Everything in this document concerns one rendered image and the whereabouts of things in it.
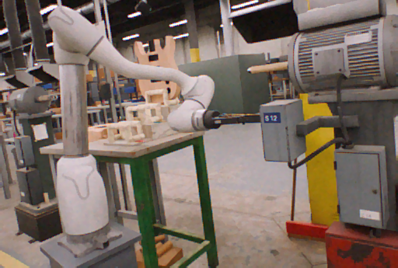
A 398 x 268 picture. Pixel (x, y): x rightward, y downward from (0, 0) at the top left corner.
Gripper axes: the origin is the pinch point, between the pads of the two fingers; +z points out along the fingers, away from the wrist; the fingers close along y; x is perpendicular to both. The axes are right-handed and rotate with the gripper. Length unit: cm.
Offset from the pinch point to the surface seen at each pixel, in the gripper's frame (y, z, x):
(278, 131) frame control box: 3.6, 11.0, -4.2
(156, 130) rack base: -24, -77, -9
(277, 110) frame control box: 3.6, 11.4, 3.0
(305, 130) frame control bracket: -3.4, 17.4, -5.0
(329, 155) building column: -119, -11, -46
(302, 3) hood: -41, 7, 44
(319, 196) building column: -119, -20, -77
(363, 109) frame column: -20.7, 32.4, -1.0
